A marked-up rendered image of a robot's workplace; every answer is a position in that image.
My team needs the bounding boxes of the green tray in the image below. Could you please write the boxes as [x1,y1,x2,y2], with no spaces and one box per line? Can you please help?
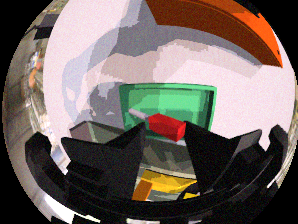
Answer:
[126,88,210,128]
[118,83,217,140]

